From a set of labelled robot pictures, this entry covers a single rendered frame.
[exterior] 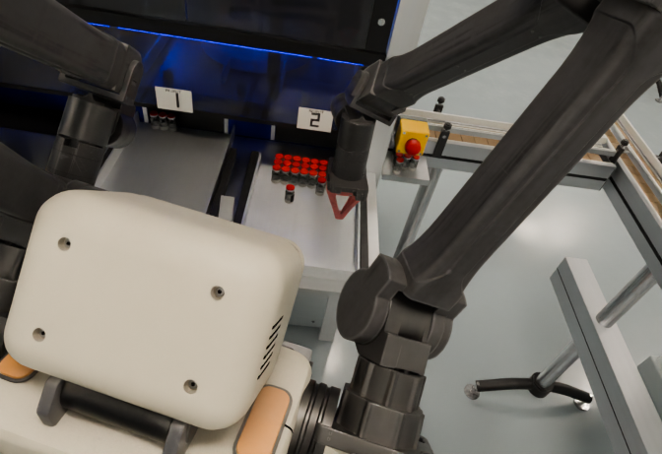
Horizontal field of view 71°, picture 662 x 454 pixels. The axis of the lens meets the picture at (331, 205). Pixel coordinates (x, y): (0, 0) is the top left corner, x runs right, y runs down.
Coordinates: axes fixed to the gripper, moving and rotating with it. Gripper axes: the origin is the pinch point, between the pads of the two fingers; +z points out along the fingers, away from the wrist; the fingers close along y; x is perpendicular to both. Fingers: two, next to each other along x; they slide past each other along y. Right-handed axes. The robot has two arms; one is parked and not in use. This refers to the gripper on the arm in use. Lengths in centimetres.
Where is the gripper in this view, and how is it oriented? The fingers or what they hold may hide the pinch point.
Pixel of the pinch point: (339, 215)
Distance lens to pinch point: 86.7
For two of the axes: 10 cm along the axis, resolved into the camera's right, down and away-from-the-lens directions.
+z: -1.5, 8.2, 5.5
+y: -0.3, -5.6, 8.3
